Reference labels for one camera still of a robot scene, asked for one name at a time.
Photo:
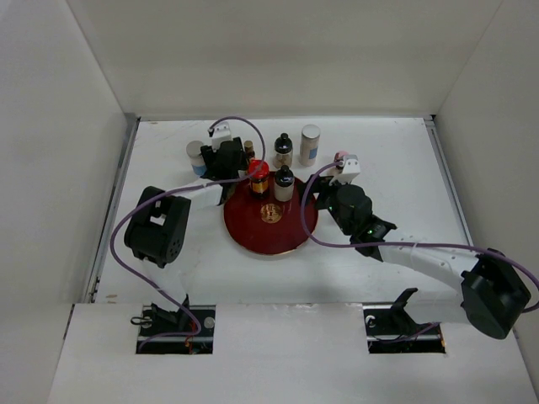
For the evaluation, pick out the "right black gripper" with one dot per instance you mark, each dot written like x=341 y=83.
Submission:
x=317 y=183

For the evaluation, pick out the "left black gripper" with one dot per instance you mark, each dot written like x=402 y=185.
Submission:
x=211 y=156

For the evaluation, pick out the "black-cap clear spice bottle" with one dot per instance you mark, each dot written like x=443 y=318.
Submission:
x=284 y=184

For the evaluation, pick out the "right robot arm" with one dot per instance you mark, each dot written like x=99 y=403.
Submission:
x=490 y=293

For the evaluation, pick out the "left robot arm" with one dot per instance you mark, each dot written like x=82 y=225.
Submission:
x=157 y=230

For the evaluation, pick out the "small yellow-label oil bottle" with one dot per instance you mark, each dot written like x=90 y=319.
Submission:
x=249 y=150

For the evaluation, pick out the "peppercorn jar blue label left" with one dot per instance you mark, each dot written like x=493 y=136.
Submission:
x=193 y=150

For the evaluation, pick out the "pink-cap spice shaker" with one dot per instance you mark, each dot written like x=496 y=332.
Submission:
x=339 y=159

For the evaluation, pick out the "black-cap spice bottle rear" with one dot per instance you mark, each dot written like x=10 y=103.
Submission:
x=283 y=148

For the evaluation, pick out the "round red lacquer tray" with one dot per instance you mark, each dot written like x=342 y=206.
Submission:
x=268 y=226

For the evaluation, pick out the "peppercorn jar silver lid right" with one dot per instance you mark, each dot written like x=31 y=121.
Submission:
x=309 y=145

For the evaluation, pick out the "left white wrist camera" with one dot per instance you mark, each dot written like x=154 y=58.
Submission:
x=219 y=133

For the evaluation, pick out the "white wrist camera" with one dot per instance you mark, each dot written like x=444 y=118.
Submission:
x=219 y=133
x=349 y=172

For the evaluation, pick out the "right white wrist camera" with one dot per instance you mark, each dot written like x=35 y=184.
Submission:
x=349 y=172

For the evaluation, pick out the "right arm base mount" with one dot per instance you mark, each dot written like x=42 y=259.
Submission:
x=391 y=330

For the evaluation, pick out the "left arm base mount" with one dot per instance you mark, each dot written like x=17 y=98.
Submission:
x=175 y=332

